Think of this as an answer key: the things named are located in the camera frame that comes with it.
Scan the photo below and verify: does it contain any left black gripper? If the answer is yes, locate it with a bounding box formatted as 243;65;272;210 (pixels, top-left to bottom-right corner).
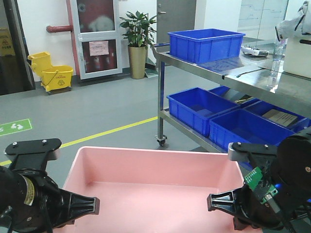
0;138;100;233

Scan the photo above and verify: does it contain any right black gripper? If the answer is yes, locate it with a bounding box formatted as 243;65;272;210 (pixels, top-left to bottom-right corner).
207;142;301;230

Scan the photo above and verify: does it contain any pink plastic bin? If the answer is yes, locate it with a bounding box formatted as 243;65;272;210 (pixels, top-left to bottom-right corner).
57;147;243;233

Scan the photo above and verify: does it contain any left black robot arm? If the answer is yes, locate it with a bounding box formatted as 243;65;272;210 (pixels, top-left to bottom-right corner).
0;138;100;233

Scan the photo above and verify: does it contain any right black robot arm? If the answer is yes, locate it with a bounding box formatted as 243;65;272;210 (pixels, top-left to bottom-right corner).
207;128;311;233

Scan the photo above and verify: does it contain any blue bin lower front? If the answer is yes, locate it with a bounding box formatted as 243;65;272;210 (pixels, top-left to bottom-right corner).
209;109;294;149

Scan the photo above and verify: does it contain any blue bin lower left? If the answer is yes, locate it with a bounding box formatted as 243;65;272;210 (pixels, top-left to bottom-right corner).
167;86;240;137

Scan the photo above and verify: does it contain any blue bin with papers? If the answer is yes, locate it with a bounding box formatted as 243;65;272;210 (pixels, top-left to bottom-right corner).
245;101;311;133

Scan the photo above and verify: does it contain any steel shelf cart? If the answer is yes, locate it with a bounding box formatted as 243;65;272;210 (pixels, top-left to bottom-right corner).
151;43;311;153

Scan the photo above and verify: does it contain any blue bin top shelf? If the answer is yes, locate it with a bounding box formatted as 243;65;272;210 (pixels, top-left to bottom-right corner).
168;29;245;64

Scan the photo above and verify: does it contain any yellow mop bucket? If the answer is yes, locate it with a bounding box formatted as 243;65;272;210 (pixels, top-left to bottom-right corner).
27;51;73;94

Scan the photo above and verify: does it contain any clear water bottle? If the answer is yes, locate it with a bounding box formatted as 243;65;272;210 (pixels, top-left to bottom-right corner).
267;40;286;87

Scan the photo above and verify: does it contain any white remote controller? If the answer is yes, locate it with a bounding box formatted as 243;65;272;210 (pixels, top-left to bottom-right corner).
241;47;269;57

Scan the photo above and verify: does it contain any cream plastic basket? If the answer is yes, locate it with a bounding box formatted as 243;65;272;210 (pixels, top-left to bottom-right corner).
283;34;311;78

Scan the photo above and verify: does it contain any yellow wet floor sign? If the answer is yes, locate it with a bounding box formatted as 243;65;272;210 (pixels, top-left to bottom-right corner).
0;28;15;57

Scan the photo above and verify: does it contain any potted plant gold pot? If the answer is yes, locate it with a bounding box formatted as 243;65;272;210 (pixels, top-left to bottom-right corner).
120;11;157;79

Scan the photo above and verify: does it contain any grey door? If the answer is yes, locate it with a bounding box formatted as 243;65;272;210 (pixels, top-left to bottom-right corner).
156;0;196;43

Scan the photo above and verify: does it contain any grey jacket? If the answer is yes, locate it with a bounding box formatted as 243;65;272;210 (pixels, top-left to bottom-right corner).
275;0;311;41

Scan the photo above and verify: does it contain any fire hose cabinet door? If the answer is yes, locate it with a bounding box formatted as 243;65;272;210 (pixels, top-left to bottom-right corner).
66;0;122;80

